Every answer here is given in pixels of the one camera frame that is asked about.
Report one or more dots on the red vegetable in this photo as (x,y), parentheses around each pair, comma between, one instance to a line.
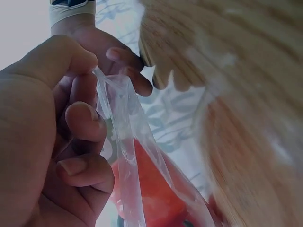
(154,186)

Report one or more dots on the person's right forearm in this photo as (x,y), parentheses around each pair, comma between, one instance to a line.
(71,14)

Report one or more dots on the person's right fingers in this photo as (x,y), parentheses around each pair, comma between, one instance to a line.
(132,71)

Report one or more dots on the person's left thumb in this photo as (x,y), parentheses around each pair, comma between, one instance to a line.
(64,55)

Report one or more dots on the black wrist band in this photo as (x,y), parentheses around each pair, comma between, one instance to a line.
(67,2)

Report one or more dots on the person's right hand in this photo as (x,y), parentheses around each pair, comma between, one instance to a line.
(94,40)

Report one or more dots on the person's left hand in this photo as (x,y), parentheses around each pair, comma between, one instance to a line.
(26,132)

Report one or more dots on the clear plastic bag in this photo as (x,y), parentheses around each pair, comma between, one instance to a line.
(129,132)

